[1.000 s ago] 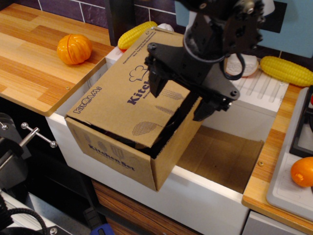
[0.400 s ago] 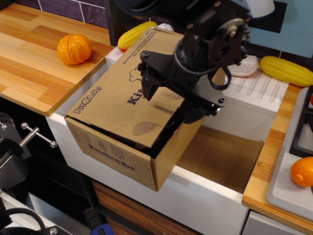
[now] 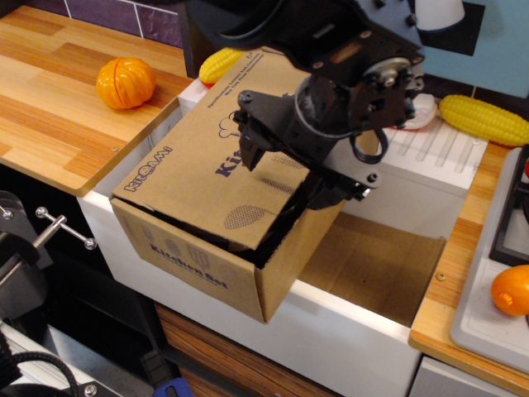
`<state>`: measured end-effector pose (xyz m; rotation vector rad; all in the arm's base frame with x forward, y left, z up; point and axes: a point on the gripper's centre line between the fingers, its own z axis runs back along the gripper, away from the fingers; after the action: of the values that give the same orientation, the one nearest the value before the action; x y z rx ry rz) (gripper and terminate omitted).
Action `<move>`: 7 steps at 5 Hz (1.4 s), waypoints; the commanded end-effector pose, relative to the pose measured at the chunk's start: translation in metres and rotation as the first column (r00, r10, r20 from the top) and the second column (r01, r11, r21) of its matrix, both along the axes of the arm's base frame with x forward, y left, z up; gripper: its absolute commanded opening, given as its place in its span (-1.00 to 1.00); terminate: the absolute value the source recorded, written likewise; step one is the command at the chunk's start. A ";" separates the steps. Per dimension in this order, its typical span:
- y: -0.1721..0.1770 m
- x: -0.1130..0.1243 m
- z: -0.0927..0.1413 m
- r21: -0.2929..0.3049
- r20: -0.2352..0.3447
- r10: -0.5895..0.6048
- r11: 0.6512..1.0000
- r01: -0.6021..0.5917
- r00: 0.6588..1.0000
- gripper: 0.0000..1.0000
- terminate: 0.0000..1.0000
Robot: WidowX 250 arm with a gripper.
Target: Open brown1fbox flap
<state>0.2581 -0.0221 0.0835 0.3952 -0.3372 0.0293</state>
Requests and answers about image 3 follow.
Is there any white lamp shade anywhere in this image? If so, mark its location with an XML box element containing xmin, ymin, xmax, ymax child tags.
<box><xmin>415</xmin><ymin>0</ymin><xmax>465</xmax><ymax>31</ymax></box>

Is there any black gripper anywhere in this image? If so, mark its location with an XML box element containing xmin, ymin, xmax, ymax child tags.
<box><xmin>234</xmin><ymin>79</ymin><xmax>379</xmax><ymax>209</ymax></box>

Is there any yellow toy corn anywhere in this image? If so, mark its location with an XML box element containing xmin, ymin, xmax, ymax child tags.
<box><xmin>198</xmin><ymin>48</ymin><xmax>245</xmax><ymax>85</ymax></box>
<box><xmin>439</xmin><ymin>94</ymin><xmax>528</xmax><ymax>146</ymax></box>

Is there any orange toy fruit right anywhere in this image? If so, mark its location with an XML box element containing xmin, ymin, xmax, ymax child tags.
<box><xmin>491</xmin><ymin>265</ymin><xmax>528</xmax><ymax>316</ymax></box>

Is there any black metal clamp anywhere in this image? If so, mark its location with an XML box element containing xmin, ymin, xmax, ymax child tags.
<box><xmin>1</xmin><ymin>190</ymin><xmax>98</xmax><ymax>321</ymax></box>

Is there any grey toy stove top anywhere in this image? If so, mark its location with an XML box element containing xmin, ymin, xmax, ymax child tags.
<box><xmin>450</xmin><ymin>146</ymin><xmax>528</xmax><ymax>373</ymax></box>

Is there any brown cardboard kitchen set box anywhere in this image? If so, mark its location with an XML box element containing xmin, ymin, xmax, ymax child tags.
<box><xmin>111</xmin><ymin>50</ymin><xmax>340</xmax><ymax>323</ymax></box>

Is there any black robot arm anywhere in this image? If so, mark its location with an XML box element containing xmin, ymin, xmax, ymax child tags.
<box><xmin>188</xmin><ymin>1</ymin><xmax>423</xmax><ymax>210</ymax></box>

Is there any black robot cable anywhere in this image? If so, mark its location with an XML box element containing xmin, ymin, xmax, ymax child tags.
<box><xmin>349</xmin><ymin>126</ymin><xmax>390</xmax><ymax>166</ymax></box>

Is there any yellow toy corn right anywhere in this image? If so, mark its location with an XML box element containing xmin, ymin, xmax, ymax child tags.
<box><xmin>439</xmin><ymin>94</ymin><xmax>528</xmax><ymax>146</ymax></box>

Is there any black braided cable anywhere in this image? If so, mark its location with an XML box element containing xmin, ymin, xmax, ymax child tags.
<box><xmin>0</xmin><ymin>326</ymin><xmax>79</xmax><ymax>397</ymax></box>

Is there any blue clamp handle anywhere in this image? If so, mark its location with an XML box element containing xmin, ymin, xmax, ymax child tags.
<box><xmin>152</xmin><ymin>377</ymin><xmax>194</xmax><ymax>397</ymax></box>

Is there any white toy sink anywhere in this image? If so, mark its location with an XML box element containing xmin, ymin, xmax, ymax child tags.
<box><xmin>79</xmin><ymin>81</ymin><xmax>488</xmax><ymax>396</ymax></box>

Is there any yellow toy corn left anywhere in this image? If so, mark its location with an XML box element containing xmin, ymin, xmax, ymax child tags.
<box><xmin>198</xmin><ymin>48</ymin><xmax>245</xmax><ymax>85</ymax></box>

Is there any orange toy pumpkin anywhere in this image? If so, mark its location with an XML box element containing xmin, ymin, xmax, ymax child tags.
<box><xmin>95</xmin><ymin>57</ymin><xmax>157</xmax><ymax>110</ymax></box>

